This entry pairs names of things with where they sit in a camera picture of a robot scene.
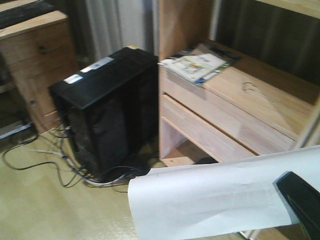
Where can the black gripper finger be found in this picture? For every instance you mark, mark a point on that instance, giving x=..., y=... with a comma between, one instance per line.
x=304, y=201

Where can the white paper sheet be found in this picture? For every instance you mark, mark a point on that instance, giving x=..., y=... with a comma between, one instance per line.
x=202, y=200

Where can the wooden side shelf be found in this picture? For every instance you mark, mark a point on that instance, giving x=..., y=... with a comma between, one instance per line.
x=249, y=109

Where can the stack of magazines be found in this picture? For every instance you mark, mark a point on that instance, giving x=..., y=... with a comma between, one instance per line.
x=199, y=64

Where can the black computer tower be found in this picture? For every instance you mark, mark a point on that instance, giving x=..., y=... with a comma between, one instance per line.
x=111, y=109

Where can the wooden cabinet left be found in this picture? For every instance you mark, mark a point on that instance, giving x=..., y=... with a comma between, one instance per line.
x=39, y=53

